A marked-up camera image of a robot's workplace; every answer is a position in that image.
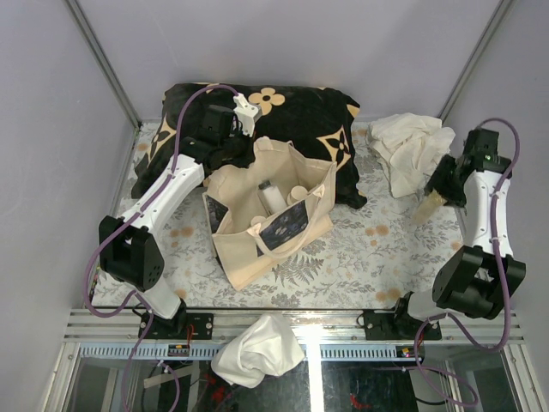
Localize white bottle grey cap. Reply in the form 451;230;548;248
257;180;287;215

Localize beige canvas tote bag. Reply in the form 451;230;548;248
202;136;336;290

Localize green liquid bottle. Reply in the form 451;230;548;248
250;215;266;227

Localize beige bottle wooden cap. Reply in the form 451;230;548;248
287;185;308;205

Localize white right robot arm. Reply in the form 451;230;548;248
390;126;526;339

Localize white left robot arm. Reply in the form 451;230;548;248
99;100;262;339

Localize crumpled white cloth on table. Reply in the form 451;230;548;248
367;112;455;198

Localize black floral pillow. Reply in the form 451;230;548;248
130;82;367;209

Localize floral table mat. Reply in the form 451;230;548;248
92;119;486;310

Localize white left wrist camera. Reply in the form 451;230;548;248
233;94;262;137

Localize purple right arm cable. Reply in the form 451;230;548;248
413;118;522;407

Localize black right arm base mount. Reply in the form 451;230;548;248
361;294;422;341

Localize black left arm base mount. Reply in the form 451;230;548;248
138;299;214;341

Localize white rag on rail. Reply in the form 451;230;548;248
211;314;305;389

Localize aluminium front rail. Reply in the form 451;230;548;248
63;308;504;361

